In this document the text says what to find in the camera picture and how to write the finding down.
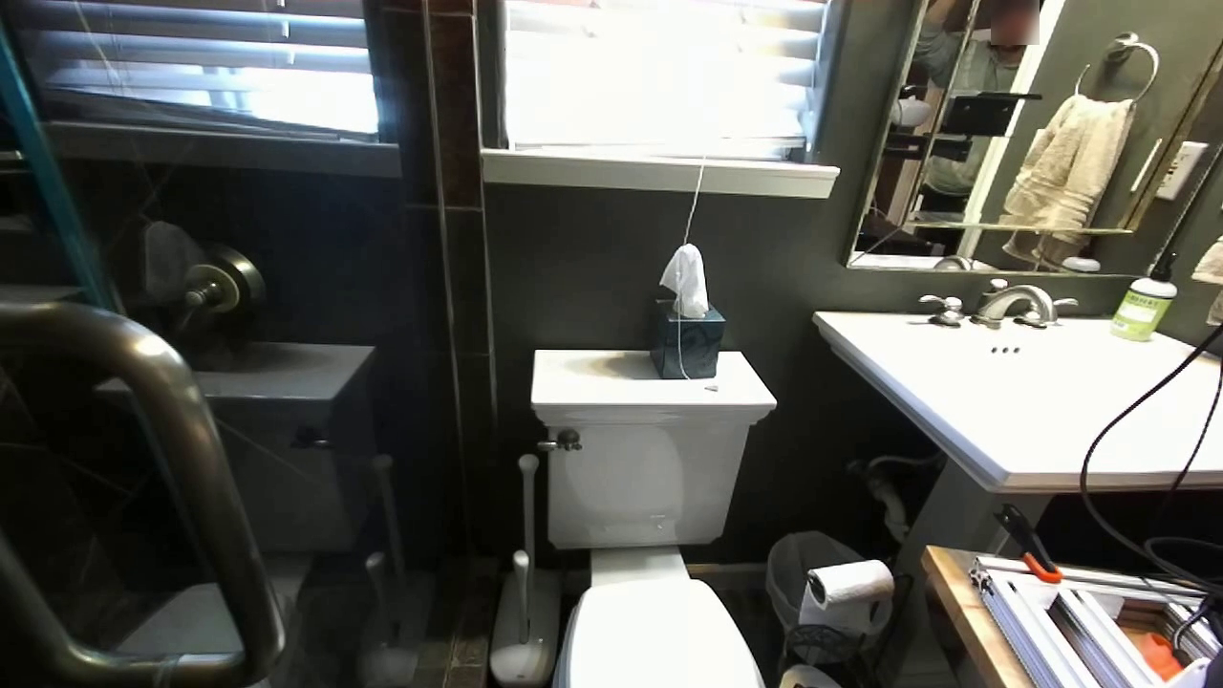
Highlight thin white blind cord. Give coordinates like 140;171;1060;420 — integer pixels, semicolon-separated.
674;158;717;389

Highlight white slatted window blinds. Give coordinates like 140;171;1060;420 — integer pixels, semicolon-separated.
501;0;839;166

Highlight dark teal tissue box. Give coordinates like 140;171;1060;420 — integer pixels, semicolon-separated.
651;299;731;384

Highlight white tissue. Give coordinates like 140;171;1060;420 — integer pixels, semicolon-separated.
653;241;717;323

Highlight white toilet brush set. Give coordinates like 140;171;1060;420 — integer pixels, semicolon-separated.
489;450;564;688

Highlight black mesh trash can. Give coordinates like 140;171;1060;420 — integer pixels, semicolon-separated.
766;529;897;681

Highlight grey sink supply pipe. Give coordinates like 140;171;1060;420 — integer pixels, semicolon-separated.
847;450;925;551

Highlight white toilet paper roll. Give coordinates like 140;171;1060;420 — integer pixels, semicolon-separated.
776;662;847;688
794;553;903;639

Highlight bronze shower valve knob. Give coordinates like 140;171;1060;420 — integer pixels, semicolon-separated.
177;245;270;328

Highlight chrome faucet spout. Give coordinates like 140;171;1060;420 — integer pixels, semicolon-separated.
973;281;1062;332

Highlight wooden board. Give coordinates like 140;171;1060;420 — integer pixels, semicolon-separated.
922;542;1045;688

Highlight green soap bottle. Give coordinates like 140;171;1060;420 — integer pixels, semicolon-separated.
1111;250;1185;347

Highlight glass shower door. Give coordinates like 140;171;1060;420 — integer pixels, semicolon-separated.
0;0;311;688

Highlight small white container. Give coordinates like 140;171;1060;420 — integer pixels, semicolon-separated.
1190;235;1223;292

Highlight wall mirror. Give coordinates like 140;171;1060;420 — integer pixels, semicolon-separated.
845;0;1223;285

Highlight white pedestal sink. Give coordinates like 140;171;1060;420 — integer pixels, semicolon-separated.
815;306;1223;688

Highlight metal shower door handle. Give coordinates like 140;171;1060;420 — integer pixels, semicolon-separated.
0;295;295;688

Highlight orange-handled tool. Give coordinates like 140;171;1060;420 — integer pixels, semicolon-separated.
995;506;1070;590

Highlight black cable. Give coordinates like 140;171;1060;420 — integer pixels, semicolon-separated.
1074;323;1223;594

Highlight aluminium frame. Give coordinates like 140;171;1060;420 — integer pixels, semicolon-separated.
969;546;1223;688

